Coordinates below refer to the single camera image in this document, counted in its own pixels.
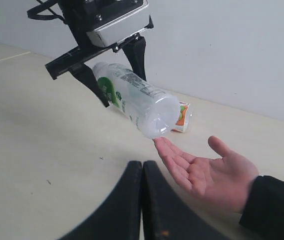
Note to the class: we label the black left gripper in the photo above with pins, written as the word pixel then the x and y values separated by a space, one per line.
pixel 76 13

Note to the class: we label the clear green-label drink bottle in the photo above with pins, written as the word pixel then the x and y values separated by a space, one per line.
pixel 152 110

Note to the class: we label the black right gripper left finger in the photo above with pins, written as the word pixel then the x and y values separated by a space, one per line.
pixel 118 217

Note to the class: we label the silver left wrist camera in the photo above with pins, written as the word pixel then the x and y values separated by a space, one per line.
pixel 116 22

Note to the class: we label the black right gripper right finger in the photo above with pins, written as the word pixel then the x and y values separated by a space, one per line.
pixel 165 215

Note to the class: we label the clear fruit-label bottle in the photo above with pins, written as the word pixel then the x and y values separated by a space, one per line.
pixel 183 123

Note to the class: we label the black sleeved forearm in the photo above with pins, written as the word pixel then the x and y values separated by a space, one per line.
pixel 264 210

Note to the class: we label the person's open hand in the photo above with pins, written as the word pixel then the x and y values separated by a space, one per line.
pixel 224 182

